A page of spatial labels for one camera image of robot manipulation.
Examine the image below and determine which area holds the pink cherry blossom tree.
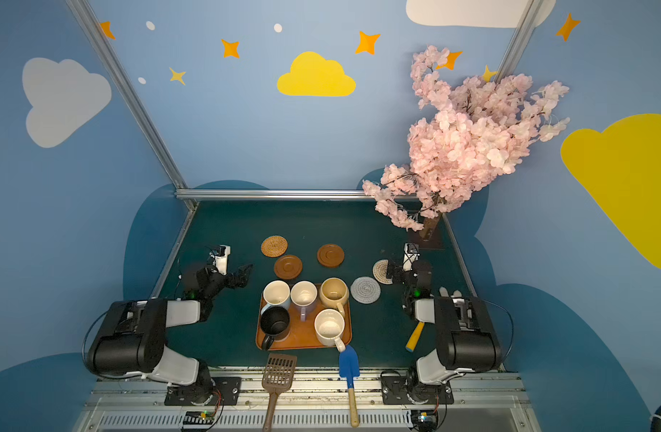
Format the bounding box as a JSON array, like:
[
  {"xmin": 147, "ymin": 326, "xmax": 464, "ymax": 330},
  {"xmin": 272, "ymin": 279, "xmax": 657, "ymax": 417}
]
[{"xmin": 362, "ymin": 46, "xmax": 570, "ymax": 231}]

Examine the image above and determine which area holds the black mug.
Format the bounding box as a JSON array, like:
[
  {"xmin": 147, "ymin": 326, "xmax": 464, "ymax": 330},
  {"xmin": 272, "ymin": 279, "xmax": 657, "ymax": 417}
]
[{"xmin": 260, "ymin": 306, "xmax": 291, "ymax": 350}]

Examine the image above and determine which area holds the brown wooden tray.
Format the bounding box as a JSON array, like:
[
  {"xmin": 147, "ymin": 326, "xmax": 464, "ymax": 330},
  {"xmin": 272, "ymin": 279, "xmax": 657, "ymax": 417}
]
[{"xmin": 256, "ymin": 284, "xmax": 352, "ymax": 350}]

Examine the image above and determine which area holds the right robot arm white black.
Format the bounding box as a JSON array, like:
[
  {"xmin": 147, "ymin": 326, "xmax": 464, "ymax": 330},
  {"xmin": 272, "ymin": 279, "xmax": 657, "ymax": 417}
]
[{"xmin": 373, "ymin": 254, "xmax": 503, "ymax": 405}]

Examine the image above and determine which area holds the left controller board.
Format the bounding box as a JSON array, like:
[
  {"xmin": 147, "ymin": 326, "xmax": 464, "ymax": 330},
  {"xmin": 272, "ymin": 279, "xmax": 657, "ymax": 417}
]
[{"xmin": 179, "ymin": 411, "xmax": 215, "ymax": 431}]

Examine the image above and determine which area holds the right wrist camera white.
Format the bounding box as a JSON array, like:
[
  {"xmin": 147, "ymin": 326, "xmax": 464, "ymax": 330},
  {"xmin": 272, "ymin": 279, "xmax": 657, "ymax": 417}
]
[{"xmin": 403, "ymin": 243, "xmax": 420, "ymax": 272}]

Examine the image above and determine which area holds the woven rattan coaster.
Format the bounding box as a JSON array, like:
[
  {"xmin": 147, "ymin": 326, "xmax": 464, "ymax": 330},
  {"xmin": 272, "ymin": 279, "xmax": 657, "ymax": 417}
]
[{"xmin": 260, "ymin": 235, "xmax": 288, "ymax": 257}]

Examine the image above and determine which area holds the right controller board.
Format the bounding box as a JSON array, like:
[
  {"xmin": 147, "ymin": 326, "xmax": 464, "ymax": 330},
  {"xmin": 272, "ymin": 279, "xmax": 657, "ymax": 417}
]
[{"xmin": 410, "ymin": 410, "xmax": 440, "ymax": 432}]

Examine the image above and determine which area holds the blue spatula wooden handle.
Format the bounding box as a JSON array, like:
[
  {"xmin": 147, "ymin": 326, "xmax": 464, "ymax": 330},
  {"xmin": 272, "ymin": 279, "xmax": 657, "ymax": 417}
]
[{"xmin": 339, "ymin": 345, "xmax": 360, "ymax": 428}]

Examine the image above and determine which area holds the purple mug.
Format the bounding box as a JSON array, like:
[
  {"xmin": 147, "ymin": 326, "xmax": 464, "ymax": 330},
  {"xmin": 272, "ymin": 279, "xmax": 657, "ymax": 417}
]
[{"xmin": 290, "ymin": 281, "xmax": 318, "ymax": 322}]

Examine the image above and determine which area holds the white speckled mug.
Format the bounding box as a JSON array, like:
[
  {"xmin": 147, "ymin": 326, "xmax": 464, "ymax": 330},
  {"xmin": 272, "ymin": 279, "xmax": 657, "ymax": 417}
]
[{"xmin": 314, "ymin": 309, "xmax": 346, "ymax": 353}]

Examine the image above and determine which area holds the light blue mug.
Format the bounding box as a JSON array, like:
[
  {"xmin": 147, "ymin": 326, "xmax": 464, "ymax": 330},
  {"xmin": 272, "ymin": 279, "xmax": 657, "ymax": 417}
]
[{"xmin": 260, "ymin": 280, "xmax": 291, "ymax": 314}]

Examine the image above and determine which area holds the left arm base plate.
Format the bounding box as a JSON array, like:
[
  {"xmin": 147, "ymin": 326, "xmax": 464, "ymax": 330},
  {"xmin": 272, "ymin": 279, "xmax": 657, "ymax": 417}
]
[{"xmin": 164, "ymin": 376, "xmax": 242, "ymax": 407}]

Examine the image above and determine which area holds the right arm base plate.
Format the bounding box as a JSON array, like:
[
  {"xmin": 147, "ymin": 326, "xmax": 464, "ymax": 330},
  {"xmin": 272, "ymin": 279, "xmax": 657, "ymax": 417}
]
[{"xmin": 379, "ymin": 374, "xmax": 454, "ymax": 405}]

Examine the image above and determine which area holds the beige glazed mug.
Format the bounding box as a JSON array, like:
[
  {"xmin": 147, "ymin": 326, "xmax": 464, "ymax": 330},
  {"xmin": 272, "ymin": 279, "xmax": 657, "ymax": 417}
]
[{"xmin": 319, "ymin": 277, "xmax": 350, "ymax": 317}]

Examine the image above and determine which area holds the yellow toy shovel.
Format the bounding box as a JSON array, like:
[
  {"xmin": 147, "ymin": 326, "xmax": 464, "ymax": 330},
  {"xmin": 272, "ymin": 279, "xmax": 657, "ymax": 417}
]
[{"xmin": 405, "ymin": 321, "xmax": 425, "ymax": 352}]

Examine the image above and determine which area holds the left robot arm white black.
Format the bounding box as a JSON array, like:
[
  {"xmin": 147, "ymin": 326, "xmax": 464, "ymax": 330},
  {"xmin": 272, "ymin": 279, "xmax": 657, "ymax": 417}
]
[{"xmin": 81, "ymin": 264, "xmax": 253, "ymax": 406}]

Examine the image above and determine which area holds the wooden coaster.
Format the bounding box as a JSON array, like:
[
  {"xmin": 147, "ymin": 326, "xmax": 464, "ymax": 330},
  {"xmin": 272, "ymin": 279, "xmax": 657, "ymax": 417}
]
[
  {"xmin": 274, "ymin": 255, "xmax": 303, "ymax": 281},
  {"xmin": 317, "ymin": 244, "xmax": 345, "ymax": 268}
]

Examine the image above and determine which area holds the white work glove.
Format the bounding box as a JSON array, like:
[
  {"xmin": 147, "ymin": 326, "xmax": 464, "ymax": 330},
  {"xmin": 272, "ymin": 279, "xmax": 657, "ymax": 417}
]
[{"xmin": 439, "ymin": 286, "xmax": 463, "ymax": 298}]

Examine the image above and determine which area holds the grey woven coaster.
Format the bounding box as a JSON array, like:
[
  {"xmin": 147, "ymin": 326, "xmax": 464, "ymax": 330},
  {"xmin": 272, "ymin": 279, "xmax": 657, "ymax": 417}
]
[{"xmin": 350, "ymin": 276, "xmax": 381, "ymax": 304}]

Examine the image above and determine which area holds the controller board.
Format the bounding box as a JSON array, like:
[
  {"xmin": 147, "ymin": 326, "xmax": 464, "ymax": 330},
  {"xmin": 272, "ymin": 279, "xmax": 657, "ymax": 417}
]
[
  {"xmin": 179, "ymin": 411, "xmax": 215, "ymax": 431},
  {"xmin": 410, "ymin": 410, "xmax": 440, "ymax": 432}
]

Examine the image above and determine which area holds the tree base plate dark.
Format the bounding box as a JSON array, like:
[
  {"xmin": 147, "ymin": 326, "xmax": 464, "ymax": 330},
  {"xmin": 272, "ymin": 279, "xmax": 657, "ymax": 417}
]
[{"xmin": 408, "ymin": 217, "xmax": 444, "ymax": 250}]

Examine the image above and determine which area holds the brown slotted spatula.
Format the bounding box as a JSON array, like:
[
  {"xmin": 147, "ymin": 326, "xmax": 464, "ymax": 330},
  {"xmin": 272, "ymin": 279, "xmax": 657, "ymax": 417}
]
[{"xmin": 261, "ymin": 353, "xmax": 297, "ymax": 432}]

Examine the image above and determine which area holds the aluminium frame rail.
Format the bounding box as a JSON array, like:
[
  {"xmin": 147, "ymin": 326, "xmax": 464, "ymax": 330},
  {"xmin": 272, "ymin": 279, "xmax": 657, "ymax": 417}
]
[{"xmin": 176, "ymin": 188, "xmax": 373, "ymax": 202}]

